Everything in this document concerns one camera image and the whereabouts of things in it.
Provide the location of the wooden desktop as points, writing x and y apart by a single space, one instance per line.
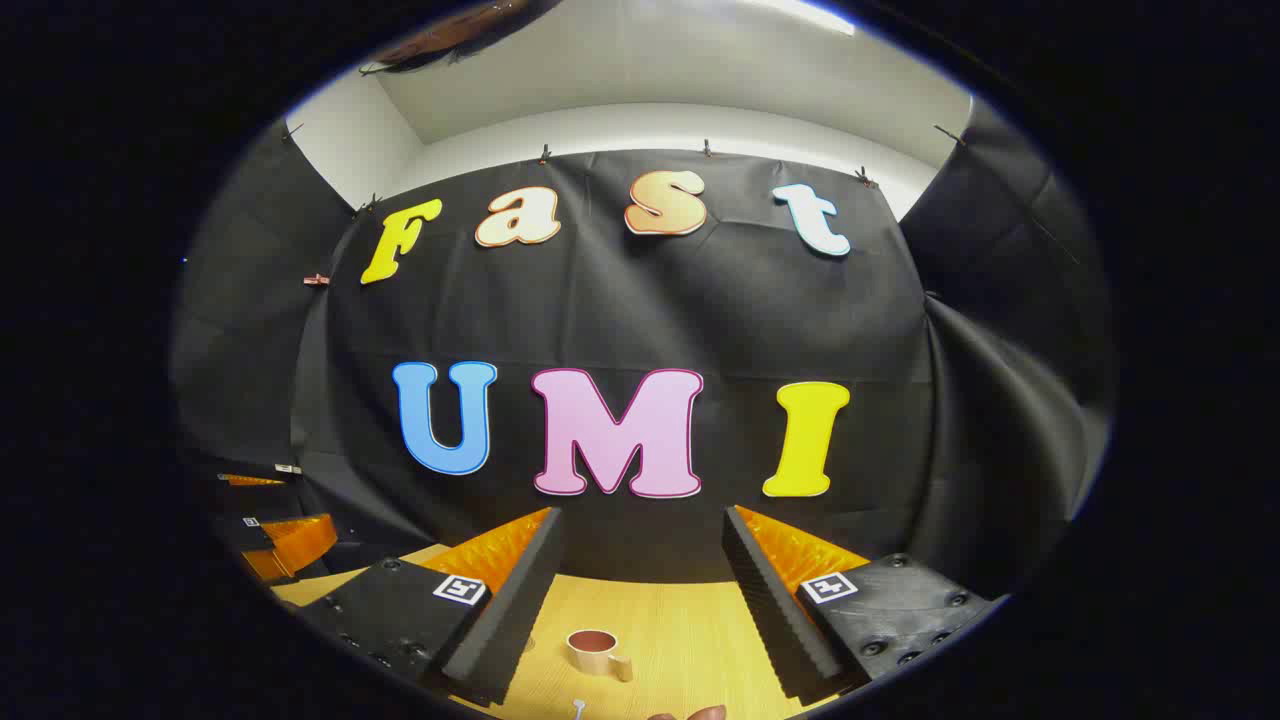
680 630

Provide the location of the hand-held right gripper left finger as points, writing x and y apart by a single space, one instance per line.
520 610

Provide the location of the black backdrop cloth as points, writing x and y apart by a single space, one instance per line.
650 300

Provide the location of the beige cup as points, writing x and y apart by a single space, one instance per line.
592 655

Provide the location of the row of small black clips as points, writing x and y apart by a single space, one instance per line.
707 149

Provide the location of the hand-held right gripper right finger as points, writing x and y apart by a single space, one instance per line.
770 620

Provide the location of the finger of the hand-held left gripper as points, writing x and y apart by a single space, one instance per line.
255 490
300 545

